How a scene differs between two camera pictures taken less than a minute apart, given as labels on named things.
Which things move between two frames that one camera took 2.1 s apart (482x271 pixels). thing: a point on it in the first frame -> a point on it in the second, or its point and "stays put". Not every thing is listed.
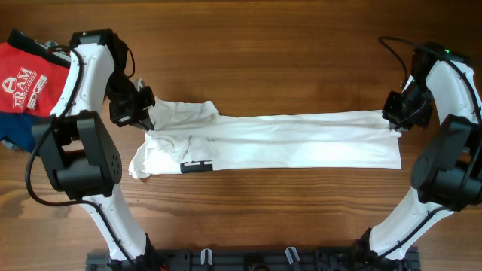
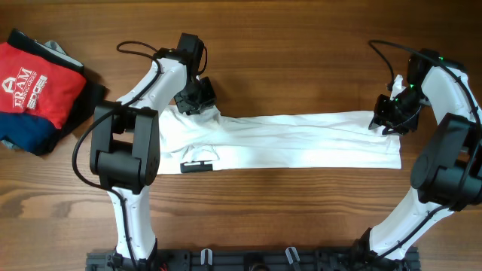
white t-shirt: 192,137 stays put
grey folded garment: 51,44 stays put
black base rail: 255,259 stays put
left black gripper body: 132,109 -> 195,99
